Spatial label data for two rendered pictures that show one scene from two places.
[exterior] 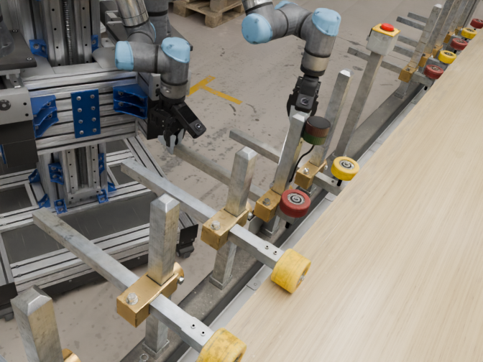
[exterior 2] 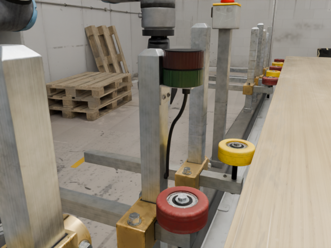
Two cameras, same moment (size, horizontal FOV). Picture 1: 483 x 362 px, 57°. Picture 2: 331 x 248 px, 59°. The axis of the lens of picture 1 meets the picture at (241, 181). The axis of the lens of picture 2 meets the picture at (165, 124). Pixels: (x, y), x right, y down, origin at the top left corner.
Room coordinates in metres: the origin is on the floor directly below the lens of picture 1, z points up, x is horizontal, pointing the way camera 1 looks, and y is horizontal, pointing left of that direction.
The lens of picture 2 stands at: (0.53, -0.10, 1.15)
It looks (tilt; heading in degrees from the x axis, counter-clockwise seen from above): 18 degrees down; 356
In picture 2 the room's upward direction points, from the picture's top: straight up
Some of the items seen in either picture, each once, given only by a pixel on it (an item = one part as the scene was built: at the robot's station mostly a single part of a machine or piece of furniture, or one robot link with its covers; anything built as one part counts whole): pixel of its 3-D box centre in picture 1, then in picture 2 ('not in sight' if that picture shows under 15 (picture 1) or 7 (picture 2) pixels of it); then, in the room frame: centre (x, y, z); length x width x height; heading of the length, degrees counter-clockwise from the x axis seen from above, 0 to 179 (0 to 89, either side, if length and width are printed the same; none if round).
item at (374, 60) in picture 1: (356, 109); (221, 102); (1.43, -0.35, 0.93); 0.05 x 0.05 x 0.45; 63
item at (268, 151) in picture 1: (284, 161); (156, 169); (1.20, -0.13, 0.81); 0.44 x 0.03 x 0.04; 63
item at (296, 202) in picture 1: (291, 212); (181, 228); (0.91, -0.15, 0.85); 0.08 x 0.08 x 0.11
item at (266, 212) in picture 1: (275, 200); (150, 216); (0.95, -0.11, 0.85); 0.14 x 0.06 x 0.05; 153
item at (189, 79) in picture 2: (315, 134); (182, 76); (0.95, -0.16, 1.09); 0.06 x 0.06 x 0.02
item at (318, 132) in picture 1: (317, 126); (182, 58); (0.95, -0.16, 1.11); 0.06 x 0.06 x 0.02
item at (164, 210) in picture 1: (159, 286); not in sight; (0.53, 0.12, 0.93); 0.04 x 0.04 x 0.48; 63
